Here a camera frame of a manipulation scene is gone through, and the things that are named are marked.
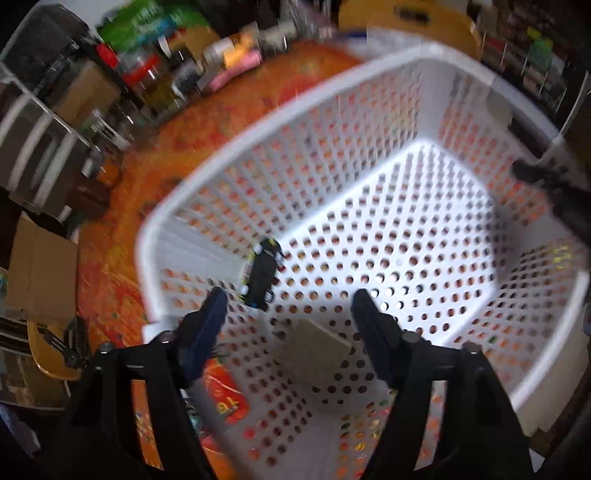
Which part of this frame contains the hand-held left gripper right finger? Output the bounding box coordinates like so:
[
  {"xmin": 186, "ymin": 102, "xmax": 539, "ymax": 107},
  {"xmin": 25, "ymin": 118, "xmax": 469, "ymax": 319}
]
[{"xmin": 350, "ymin": 288, "xmax": 539, "ymax": 480}]

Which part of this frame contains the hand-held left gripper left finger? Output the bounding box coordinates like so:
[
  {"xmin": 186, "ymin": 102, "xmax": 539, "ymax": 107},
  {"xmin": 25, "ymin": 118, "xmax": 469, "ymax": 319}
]
[{"xmin": 48, "ymin": 286, "xmax": 230, "ymax": 480}]

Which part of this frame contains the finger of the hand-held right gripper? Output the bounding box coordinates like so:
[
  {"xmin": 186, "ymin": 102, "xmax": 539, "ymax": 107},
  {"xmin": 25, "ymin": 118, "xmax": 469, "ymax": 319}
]
[{"xmin": 512, "ymin": 157, "xmax": 591, "ymax": 241}]

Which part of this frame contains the beige sponge block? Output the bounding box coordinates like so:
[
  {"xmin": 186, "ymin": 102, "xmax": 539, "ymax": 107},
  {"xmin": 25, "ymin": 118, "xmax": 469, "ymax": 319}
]
[{"xmin": 272, "ymin": 318, "xmax": 354, "ymax": 386}]

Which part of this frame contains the small black yellow tool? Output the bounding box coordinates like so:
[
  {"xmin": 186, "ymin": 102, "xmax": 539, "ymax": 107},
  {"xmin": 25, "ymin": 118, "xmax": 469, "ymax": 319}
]
[{"xmin": 240, "ymin": 237, "xmax": 283, "ymax": 311}]

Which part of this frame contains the white perforated plastic basket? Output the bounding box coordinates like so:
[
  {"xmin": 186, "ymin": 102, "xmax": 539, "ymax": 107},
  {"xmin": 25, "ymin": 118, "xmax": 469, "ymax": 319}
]
[{"xmin": 136, "ymin": 41, "xmax": 591, "ymax": 480}]

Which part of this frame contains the shelf of packaged goods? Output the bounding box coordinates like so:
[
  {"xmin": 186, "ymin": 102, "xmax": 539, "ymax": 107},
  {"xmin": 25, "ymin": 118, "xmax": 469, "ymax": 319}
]
[{"xmin": 466, "ymin": 0, "xmax": 583, "ymax": 116}]

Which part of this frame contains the black keys bundle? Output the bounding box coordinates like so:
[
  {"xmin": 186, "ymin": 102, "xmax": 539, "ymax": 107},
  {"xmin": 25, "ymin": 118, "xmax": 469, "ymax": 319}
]
[{"xmin": 44, "ymin": 316, "xmax": 93, "ymax": 370}]

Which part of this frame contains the wooden chair seat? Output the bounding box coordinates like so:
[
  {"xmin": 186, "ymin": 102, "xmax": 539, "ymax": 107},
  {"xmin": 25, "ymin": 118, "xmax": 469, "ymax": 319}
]
[{"xmin": 25, "ymin": 318, "xmax": 90, "ymax": 381}]

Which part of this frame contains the brown cardboard box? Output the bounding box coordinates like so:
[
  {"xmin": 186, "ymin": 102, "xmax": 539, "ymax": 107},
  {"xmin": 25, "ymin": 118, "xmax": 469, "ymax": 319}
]
[{"xmin": 4, "ymin": 211, "xmax": 80, "ymax": 325}]

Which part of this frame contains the pink packet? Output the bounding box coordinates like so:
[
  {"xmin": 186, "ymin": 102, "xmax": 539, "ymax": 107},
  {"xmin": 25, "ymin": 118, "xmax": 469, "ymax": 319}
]
[{"xmin": 208, "ymin": 51, "xmax": 263, "ymax": 92}]

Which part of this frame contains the brown white striped cloth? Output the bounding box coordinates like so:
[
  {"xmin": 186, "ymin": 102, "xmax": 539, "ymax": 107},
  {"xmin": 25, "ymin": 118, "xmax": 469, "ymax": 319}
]
[{"xmin": 0, "ymin": 69, "xmax": 103, "ymax": 224}]

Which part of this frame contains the red lid jar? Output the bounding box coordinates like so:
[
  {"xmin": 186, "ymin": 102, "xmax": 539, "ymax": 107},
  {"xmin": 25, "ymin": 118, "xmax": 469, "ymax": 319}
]
[{"xmin": 121, "ymin": 59, "xmax": 174, "ymax": 109}]

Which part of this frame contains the green printed bag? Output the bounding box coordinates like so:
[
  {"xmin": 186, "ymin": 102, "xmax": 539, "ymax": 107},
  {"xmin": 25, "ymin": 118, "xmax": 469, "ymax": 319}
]
[{"xmin": 98, "ymin": 0, "xmax": 208, "ymax": 51}]

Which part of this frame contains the wooden chair with handle hole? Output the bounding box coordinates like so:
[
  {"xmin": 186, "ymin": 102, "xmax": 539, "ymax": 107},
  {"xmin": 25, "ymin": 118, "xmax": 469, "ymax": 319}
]
[{"xmin": 338, "ymin": 0, "xmax": 481, "ymax": 61}]

